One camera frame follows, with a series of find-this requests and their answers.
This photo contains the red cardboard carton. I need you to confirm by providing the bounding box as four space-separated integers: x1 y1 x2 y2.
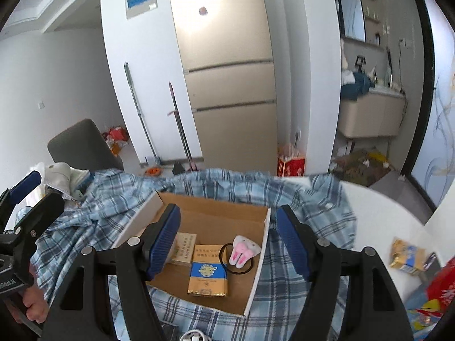
277 144 307 177

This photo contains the gold three-door refrigerator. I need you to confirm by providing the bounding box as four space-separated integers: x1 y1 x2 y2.
167 0 278 176

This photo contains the cream plush toy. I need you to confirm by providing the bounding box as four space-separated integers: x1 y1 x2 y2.
339 39 351 79

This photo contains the brown patterned bath mat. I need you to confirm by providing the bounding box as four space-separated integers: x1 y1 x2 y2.
330 149 395 185

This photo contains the gold snack packet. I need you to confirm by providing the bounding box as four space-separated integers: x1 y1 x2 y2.
389 239 427 276

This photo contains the red iced tea bottle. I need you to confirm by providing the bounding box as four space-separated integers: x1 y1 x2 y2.
405 256 455 341

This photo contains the dark blue garment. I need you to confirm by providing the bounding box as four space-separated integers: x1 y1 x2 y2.
340 72 375 101

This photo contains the pale beige printed box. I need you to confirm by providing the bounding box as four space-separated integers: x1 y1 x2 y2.
170 232 198 267

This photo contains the blue plaid shirt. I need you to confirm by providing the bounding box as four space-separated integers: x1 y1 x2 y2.
14 168 358 341

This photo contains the red plastic bag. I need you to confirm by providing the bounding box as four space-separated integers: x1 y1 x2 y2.
101 125 129 153

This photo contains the person's left hand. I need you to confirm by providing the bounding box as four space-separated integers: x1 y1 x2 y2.
21 286 51 325

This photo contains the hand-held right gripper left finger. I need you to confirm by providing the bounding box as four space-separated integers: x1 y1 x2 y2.
42 203 182 341

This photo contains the shallow cardboard box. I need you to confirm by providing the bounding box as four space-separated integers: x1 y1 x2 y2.
112 191 272 317

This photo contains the grey chair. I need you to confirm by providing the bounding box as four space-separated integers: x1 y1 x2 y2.
47 119 124 173

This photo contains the bathroom mirror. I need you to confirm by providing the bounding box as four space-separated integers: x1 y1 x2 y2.
338 0 367 41

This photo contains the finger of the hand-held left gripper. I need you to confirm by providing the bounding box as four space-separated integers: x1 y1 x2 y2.
9 170 42 205
14 192 65 253

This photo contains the white cable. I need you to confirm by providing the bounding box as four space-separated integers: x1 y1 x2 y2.
179 328 207 341

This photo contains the clear plastic bag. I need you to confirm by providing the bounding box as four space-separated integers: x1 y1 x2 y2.
34 162 93 203

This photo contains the frosted glass sliding door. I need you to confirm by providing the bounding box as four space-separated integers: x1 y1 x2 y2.
407 0 455 214

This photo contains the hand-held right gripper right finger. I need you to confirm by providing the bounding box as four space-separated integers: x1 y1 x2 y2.
276 204 415 341

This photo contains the gold and blue pack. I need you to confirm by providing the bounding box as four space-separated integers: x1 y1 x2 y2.
187 244 229 298

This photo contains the beige vanity cabinet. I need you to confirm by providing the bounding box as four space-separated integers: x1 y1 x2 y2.
337 90 408 139

